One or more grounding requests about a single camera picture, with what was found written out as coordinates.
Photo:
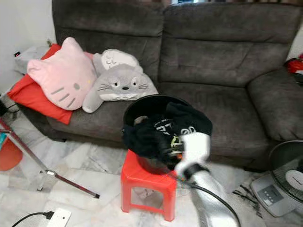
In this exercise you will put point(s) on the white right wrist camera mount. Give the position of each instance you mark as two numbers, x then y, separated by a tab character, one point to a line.
196	149

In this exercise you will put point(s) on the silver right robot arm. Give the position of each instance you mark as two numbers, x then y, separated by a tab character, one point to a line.
210	203

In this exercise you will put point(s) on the silver metal clothes rack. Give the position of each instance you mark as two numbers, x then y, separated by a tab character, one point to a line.
57	175

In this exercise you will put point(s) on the grey white fabric bundle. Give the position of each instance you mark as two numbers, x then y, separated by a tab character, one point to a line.
33	59

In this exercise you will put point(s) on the dark grey sofa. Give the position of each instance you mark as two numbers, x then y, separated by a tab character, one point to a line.
208	56

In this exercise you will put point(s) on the black round basket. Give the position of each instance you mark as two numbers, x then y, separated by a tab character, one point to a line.
147	109

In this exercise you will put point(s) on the red plastic stool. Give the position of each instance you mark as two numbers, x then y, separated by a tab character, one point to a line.
147	179

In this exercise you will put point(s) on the grey Totoro plush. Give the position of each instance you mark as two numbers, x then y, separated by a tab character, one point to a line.
123	85

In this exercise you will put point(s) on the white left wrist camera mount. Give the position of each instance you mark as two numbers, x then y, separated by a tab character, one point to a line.
59	218

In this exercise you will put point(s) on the black printed garment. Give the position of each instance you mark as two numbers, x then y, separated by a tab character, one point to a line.
147	137

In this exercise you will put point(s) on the red cushion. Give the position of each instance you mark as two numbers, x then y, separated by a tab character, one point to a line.
31	94

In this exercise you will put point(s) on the pink cat cushion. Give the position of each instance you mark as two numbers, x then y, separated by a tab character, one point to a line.
61	78

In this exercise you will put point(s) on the red plush toy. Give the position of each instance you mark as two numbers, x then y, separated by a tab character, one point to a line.
294	65

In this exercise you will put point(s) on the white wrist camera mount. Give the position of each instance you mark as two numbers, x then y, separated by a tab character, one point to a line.
59	218
196	149

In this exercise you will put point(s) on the orange plastic bucket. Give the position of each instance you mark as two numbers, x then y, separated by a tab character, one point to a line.
12	156

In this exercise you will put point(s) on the grey standing fan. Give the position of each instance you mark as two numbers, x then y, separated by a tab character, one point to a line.
272	194

